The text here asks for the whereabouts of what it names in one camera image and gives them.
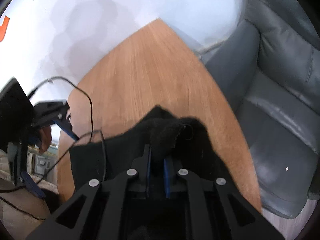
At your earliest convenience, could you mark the black cable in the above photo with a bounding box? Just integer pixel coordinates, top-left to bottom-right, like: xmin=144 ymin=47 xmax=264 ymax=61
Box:
xmin=27 ymin=76 xmax=105 ymax=183

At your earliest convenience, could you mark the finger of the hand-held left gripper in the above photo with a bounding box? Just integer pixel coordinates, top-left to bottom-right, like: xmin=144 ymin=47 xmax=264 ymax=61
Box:
xmin=7 ymin=140 xmax=47 ymax=199
xmin=31 ymin=99 xmax=80 ymax=141

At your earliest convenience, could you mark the grey leather armchair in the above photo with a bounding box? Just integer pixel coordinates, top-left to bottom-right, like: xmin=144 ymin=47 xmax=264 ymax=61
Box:
xmin=195 ymin=0 xmax=320 ymax=219

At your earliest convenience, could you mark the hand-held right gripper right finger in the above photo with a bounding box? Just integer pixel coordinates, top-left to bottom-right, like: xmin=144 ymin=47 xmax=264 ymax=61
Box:
xmin=163 ymin=155 xmax=285 ymax=240

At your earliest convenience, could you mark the person's left hand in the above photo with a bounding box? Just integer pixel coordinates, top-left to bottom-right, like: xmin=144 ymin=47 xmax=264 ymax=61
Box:
xmin=35 ymin=125 xmax=53 ymax=153

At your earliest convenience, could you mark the black fleece jacket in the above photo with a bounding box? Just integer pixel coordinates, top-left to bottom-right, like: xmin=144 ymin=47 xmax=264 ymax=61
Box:
xmin=69 ymin=105 xmax=237 ymax=200

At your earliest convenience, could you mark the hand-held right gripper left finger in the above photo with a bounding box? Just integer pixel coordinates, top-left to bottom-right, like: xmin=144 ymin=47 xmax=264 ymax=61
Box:
xmin=25 ymin=144 xmax=153 ymax=240

